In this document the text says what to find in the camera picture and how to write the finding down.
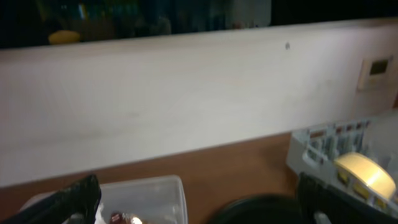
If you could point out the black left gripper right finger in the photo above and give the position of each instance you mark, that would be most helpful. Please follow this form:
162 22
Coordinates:
314 196

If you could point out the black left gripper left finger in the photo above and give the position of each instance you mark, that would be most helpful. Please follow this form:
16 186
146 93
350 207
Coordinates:
81 197

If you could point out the white paper napkin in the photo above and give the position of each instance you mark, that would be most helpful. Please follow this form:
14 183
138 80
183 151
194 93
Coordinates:
79 219

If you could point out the gold coffee sachet wrapper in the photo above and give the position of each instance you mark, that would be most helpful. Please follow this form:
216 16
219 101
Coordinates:
125 218

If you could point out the grey dishwasher rack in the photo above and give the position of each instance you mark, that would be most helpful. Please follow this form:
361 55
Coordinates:
314 150

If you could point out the round black tray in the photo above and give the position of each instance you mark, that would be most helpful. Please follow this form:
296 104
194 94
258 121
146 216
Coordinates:
259 209

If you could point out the clear plastic bin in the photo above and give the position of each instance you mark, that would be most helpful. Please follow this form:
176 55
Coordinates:
156 200

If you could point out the wall thermostat panel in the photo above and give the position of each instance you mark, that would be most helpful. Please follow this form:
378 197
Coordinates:
374 73

